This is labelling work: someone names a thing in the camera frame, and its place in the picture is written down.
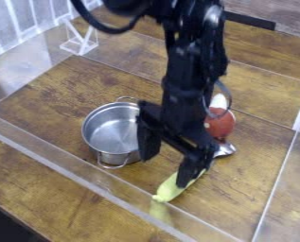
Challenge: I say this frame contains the black cable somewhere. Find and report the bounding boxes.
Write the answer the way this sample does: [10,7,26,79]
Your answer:
[70,0,147,35]

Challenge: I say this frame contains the stainless steel pot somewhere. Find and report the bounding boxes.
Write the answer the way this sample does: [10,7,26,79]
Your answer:
[81,96,141,169]

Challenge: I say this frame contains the red toy mushroom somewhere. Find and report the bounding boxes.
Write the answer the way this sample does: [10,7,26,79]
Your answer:
[204,94,236,139]

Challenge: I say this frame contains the clear acrylic triangular stand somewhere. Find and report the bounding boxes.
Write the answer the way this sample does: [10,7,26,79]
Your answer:
[60,20,100,56]

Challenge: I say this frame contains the clear acrylic front barrier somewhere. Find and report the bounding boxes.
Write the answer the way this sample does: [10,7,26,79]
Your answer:
[0,118,243,242]

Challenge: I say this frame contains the black strip on table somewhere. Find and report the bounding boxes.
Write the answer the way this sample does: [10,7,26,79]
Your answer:
[225,11,276,30]

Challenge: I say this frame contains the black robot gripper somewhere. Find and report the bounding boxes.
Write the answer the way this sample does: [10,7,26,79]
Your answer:
[137,78,219,188]

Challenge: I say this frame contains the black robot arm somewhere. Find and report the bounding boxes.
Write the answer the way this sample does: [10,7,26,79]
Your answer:
[105,0,228,188]

